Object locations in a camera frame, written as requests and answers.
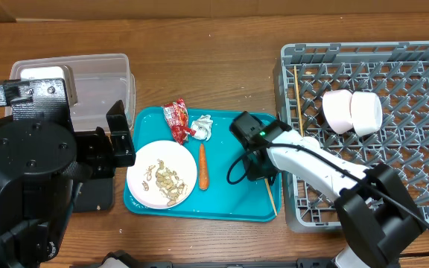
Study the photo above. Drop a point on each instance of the teal serving tray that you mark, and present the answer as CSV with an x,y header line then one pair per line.
x,y
229,195

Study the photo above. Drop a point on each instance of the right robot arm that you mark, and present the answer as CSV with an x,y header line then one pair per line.
x,y
377,214

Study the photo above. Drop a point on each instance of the white cup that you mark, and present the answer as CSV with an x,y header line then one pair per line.
x,y
312,141

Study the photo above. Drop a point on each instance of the white tissue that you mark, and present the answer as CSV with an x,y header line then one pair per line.
x,y
202,128

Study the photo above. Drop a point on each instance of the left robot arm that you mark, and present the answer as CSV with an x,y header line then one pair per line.
x,y
43,164

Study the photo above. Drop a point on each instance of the orange carrot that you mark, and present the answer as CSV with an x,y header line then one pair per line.
x,y
203,177

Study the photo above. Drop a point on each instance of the wooden chopstick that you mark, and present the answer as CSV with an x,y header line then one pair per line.
x,y
269,192
298,102

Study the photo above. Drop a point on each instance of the clear plastic storage bin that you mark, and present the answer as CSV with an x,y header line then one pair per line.
x,y
99,81

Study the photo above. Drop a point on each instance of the grey dishwasher rack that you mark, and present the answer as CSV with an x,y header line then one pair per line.
x,y
398,72

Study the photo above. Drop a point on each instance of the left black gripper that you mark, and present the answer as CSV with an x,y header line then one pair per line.
x,y
89,145

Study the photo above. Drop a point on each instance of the red snack wrapper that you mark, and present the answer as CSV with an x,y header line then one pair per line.
x,y
176,116

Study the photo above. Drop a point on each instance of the black plastic tray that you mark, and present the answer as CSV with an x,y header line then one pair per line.
x,y
95,195

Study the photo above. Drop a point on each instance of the white plate with peanut shells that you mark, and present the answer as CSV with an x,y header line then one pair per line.
x,y
163,176

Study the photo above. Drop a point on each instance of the pink-rimmed white bowl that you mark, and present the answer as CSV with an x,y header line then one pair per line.
x,y
336,109

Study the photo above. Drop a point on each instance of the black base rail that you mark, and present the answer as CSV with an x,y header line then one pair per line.
x,y
121,259

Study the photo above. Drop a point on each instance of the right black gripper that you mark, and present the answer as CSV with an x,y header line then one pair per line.
x,y
256,171

